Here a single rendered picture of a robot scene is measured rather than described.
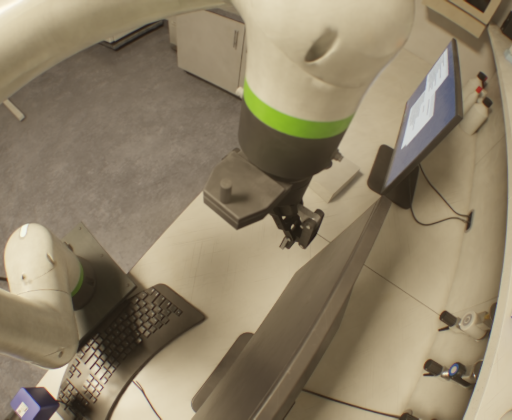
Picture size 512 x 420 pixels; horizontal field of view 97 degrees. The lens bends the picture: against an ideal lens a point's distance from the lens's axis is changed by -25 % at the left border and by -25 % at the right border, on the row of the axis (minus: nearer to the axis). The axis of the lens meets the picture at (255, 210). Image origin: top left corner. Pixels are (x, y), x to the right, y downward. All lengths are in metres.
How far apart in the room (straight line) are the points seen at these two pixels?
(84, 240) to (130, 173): 1.14
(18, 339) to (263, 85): 0.44
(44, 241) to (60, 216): 1.34
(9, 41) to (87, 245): 0.68
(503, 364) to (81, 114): 2.57
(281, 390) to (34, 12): 0.37
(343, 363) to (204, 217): 0.57
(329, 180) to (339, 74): 0.81
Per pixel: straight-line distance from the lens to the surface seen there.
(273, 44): 0.18
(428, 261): 1.09
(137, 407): 0.82
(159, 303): 0.80
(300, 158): 0.24
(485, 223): 1.18
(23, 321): 0.48
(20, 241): 0.65
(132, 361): 0.80
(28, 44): 0.28
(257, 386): 0.32
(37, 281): 0.61
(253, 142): 0.24
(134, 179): 1.93
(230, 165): 0.27
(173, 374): 0.80
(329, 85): 0.18
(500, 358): 0.45
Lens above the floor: 1.54
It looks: 60 degrees down
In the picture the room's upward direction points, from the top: 15 degrees clockwise
